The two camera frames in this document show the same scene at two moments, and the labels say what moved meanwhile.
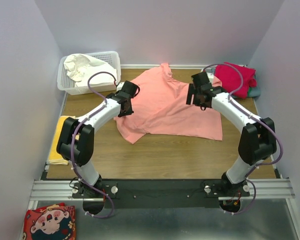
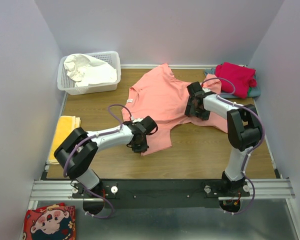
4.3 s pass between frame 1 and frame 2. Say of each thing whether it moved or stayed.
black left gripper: moved
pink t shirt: moved
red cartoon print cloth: stayed
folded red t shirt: stayed
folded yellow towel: stayed
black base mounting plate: stayed
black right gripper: moved
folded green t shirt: stayed
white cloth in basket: stayed
